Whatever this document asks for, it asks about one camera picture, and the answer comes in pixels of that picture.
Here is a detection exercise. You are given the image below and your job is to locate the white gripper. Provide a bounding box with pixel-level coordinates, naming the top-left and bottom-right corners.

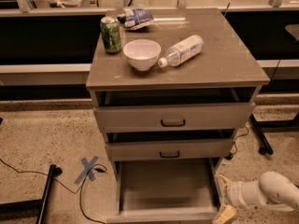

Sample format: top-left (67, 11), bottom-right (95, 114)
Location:
top-left (213, 174), bottom-right (261, 224)

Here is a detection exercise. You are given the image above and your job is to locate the grey drawer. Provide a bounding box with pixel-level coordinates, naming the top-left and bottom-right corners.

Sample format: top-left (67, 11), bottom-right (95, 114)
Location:
top-left (107, 159), bottom-right (221, 224)
top-left (93, 103), bottom-right (255, 133)
top-left (106, 139), bottom-right (233, 161)

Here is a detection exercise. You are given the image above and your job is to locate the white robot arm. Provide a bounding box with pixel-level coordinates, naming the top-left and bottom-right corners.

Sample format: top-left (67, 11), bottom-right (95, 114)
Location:
top-left (213, 172), bottom-right (299, 224)

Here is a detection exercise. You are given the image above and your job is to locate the grey drawer cabinet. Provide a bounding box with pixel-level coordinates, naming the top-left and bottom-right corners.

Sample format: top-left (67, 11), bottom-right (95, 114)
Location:
top-left (85, 7), bottom-right (271, 179)

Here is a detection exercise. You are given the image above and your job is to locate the black stand leg right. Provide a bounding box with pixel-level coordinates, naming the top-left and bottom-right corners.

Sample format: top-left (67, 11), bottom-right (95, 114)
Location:
top-left (249, 113), bottom-right (299, 155)

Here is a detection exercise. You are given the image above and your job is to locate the black stand leg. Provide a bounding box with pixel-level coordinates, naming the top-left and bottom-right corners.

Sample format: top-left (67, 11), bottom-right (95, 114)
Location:
top-left (0, 164), bottom-right (62, 224)
top-left (249, 113), bottom-right (299, 155)

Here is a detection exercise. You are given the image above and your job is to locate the blue tape cross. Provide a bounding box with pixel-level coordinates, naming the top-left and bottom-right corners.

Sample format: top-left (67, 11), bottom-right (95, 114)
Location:
top-left (75, 156), bottom-right (99, 185)

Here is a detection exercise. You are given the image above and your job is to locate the clear plastic water bottle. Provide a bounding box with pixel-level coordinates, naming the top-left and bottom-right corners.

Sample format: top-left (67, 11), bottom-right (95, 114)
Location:
top-left (158, 35), bottom-right (204, 67)

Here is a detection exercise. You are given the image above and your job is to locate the white bowl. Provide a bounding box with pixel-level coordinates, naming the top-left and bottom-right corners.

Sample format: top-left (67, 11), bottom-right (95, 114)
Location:
top-left (122, 39), bottom-right (161, 71)

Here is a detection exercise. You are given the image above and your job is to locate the black stand leg left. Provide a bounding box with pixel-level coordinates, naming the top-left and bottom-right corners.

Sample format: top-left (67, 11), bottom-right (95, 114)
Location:
top-left (0, 164), bottom-right (62, 224)

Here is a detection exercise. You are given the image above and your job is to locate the blue white snack bag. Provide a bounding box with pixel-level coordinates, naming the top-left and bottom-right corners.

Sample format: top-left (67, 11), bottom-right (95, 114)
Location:
top-left (117, 7), bottom-right (154, 31)

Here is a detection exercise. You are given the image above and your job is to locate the green soda can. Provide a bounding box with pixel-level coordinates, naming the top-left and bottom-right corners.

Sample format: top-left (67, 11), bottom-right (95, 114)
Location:
top-left (100, 17), bottom-right (121, 53)

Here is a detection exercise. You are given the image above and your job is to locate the orange cable by cabinet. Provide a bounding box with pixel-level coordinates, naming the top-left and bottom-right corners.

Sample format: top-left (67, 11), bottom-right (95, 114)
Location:
top-left (224, 125), bottom-right (250, 161)

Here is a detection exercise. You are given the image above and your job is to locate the black floor cable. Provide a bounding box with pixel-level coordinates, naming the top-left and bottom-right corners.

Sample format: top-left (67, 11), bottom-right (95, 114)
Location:
top-left (0, 158), bottom-right (108, 224)

